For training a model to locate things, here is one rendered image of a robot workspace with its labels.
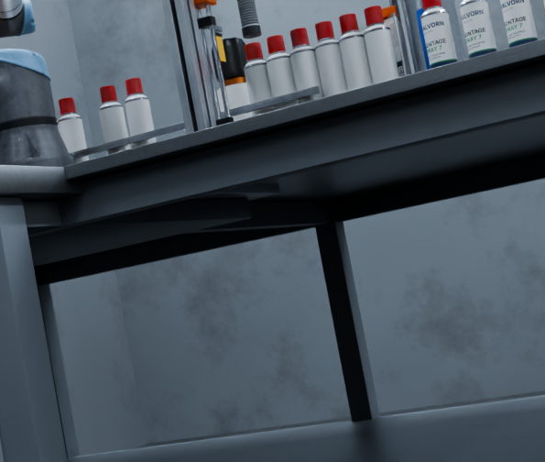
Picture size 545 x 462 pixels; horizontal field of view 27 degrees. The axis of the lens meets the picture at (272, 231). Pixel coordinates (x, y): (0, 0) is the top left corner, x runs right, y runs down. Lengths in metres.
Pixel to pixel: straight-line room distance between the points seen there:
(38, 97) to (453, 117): 0.86
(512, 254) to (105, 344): 1.95
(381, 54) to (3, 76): 0.69
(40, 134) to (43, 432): 0.65
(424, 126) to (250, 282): 3.83
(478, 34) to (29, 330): 0.98
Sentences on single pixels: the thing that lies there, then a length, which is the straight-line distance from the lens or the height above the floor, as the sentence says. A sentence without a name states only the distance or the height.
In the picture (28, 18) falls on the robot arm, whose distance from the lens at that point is 2.63.
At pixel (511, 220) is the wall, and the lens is 4.87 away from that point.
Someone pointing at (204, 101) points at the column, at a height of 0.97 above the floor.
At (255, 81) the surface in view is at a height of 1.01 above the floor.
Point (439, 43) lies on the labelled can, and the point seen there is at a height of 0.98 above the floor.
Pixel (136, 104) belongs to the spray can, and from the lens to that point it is 2.41.
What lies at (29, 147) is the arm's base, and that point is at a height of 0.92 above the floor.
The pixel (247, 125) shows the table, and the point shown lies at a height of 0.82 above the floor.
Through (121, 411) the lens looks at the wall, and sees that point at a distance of 5.55.
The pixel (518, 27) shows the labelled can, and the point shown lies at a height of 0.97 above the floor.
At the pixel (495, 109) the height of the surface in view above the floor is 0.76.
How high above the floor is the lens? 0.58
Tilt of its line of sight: 3 degrees up
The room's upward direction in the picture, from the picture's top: 11 degrees counter-clockwise
